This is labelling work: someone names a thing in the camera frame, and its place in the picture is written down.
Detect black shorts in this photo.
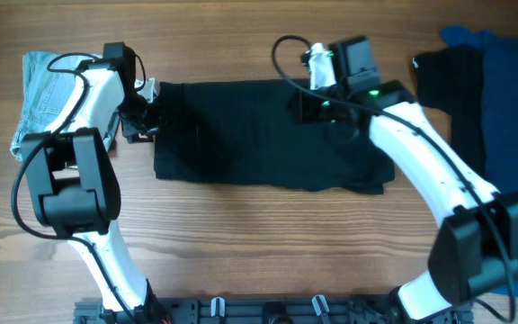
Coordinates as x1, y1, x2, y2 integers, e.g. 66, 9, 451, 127
154, 80, 395, 194

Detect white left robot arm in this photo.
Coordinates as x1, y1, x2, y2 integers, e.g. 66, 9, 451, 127
11, 54, 166, 323

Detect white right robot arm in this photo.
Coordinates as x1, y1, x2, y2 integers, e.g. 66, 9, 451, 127
304, 81, 518, 323

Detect folded light blue jeans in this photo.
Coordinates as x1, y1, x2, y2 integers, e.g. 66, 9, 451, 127
10, 50, 121, 162

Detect black garment in pile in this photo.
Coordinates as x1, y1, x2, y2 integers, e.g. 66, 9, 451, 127
412, 45, 486, 176

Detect blue garment in pile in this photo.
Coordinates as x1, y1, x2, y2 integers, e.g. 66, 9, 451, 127
440, 25, 518, 303

